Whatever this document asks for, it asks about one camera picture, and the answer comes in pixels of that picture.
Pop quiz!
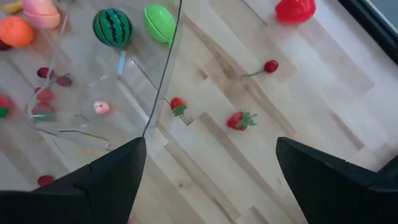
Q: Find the red toy cherry green stem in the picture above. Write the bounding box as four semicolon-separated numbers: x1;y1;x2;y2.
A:
242;60;280;78

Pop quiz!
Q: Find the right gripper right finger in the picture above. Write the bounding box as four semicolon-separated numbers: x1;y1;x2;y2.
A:
275;137;398;224

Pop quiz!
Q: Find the green toy mango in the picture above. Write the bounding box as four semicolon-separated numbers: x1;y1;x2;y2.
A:
142;4;177;45

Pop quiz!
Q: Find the orange toy orange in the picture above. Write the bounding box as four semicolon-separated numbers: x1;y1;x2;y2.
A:
0;16;35;48

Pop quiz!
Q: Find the small pink toy fruit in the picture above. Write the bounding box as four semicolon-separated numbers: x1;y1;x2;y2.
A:
93;100;111;116

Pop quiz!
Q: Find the yellow toy banana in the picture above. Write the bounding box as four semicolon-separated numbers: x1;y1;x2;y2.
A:
2;1;24;15

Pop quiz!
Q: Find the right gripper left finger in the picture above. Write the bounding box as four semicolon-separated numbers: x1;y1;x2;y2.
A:
0;137;147;224

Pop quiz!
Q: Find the green striped toy watermelon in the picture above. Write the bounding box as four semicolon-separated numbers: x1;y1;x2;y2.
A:
92;7;134;49

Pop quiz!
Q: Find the clear plastic container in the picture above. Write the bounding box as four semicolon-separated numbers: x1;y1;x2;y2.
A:
23;0;184;153

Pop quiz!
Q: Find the black aluminium table frame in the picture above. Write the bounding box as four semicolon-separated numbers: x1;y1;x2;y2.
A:
337;0;398;66

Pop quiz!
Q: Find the round red toy tomato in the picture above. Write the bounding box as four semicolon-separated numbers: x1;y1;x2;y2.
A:
274;0;317;25

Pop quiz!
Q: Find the dark red toy cherry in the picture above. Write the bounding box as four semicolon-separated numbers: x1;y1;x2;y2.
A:
37;174;56;187
36;67;52;79

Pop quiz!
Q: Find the pink toy peach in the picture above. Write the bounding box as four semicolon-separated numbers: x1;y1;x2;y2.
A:
22;0;62;30

